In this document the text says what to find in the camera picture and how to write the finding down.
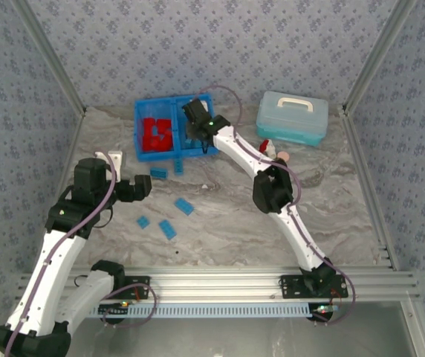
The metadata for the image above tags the slotted grey cable duct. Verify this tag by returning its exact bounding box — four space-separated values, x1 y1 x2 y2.
85 303 319 319

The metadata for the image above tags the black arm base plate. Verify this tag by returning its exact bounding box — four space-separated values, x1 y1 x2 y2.
97 275 151 300
279 274 349 300

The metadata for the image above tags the black electronics board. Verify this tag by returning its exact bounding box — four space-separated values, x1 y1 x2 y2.
311 303 342 321
98 301 131 318

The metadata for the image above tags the aluminium frame post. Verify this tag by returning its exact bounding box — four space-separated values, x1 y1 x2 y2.
11 0 88 117
340 0 418 116

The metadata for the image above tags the clear box with white handle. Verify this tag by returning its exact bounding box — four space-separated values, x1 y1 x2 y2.
256 91 329 149

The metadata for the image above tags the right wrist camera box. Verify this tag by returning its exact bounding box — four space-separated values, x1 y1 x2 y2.
181 97 210 124

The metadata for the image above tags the aluminium side rail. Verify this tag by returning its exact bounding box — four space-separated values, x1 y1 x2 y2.
32 109 87 272
340 107 401 271

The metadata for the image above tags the blue two-compartment bin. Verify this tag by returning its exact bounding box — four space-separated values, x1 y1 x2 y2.
134 92 220 163

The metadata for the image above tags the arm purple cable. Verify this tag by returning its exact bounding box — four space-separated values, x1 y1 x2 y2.
4 150 158 357
196 85 358 327

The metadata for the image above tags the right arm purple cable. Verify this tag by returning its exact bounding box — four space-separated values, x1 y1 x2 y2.
196 85 358 327

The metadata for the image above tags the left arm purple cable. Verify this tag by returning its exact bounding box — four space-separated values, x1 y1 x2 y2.
4 150 158 357

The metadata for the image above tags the aluminium front rail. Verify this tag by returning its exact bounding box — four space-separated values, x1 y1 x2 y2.
15 266 420 300

